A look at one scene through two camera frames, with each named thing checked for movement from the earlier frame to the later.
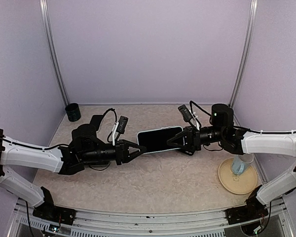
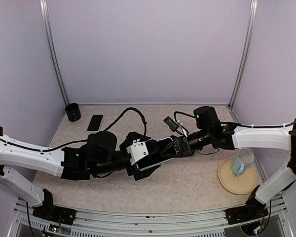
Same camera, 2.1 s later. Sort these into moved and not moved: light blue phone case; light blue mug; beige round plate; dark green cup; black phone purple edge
Moved: black phone purple edge; light blue phone case
Not moved: beige round plate; light blue mug; dark green cup
